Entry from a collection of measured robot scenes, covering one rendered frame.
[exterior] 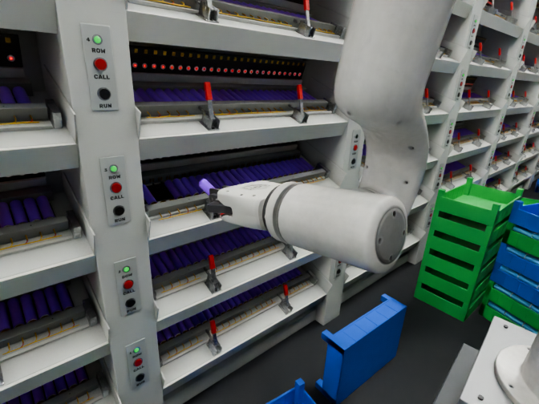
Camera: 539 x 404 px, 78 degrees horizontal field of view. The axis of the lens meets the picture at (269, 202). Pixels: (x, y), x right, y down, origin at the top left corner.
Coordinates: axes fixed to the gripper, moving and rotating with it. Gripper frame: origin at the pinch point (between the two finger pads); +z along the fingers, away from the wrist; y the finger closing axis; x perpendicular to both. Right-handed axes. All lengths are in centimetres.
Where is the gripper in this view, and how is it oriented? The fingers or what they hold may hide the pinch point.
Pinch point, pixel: (224, 196)
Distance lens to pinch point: 58.6
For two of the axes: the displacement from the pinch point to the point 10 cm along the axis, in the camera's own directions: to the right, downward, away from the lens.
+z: -6.6, -1.4, 7.4
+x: 0.6, 9.7, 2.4
